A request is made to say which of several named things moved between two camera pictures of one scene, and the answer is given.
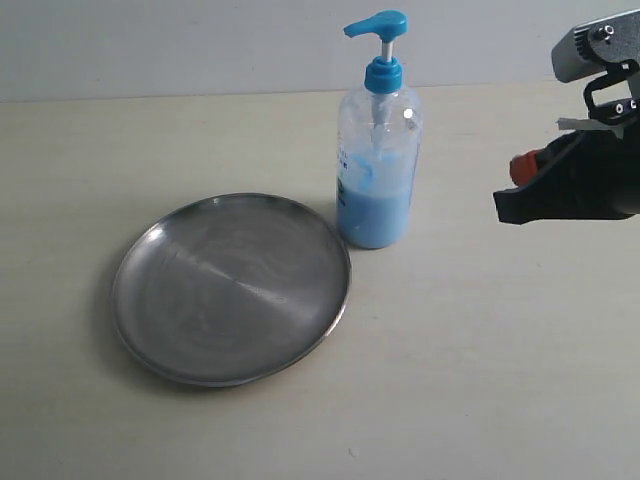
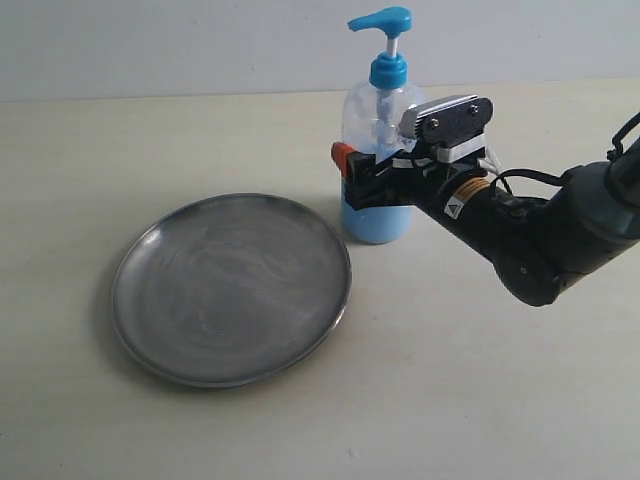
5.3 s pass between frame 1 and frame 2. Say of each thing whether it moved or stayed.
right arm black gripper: moved
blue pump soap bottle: stayed
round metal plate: stayed
